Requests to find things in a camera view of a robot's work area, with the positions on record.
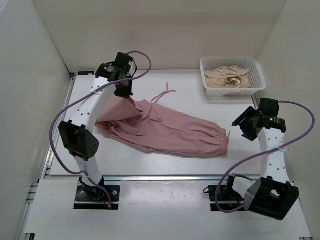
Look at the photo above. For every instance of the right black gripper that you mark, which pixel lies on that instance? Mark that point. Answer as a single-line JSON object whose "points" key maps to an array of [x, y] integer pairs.
{"points": [[248, 114]]}

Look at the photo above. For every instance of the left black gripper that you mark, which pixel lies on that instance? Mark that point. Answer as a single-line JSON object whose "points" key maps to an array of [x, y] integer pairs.
{"points": [[126, 94]]}

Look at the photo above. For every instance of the pink trousers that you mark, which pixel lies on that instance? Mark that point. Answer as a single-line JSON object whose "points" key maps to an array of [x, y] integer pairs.
{"points": [[152, 128]]}

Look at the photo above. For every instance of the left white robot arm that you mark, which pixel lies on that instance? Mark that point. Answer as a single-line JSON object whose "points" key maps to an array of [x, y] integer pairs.
{"points": [[111, 79]]}

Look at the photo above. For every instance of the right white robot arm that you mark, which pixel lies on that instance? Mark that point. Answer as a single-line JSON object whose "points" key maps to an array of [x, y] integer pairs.
{"points": [[272, 195]]}

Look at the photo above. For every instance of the beige trousers in basket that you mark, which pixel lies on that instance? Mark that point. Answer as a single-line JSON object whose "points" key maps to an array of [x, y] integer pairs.
{"points": [[228, 77]]}

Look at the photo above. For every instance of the white plastic basket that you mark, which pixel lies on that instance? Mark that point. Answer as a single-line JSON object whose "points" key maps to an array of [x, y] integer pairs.
{"points": [[256, 78]]}

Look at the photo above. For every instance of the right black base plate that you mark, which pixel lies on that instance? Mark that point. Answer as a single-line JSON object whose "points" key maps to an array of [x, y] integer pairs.
{"points": [[227, 199]]}

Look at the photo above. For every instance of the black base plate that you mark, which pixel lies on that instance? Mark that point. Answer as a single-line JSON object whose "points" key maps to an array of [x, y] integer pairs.
{"points": [[227, 199], [85, 201]]}

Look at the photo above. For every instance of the aluminium front rail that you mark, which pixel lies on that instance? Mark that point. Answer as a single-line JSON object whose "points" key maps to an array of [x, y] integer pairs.
{"points": [[118, 178]]}

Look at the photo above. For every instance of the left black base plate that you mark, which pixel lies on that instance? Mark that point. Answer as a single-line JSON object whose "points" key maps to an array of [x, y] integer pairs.
{"points": [[85, 201]]}

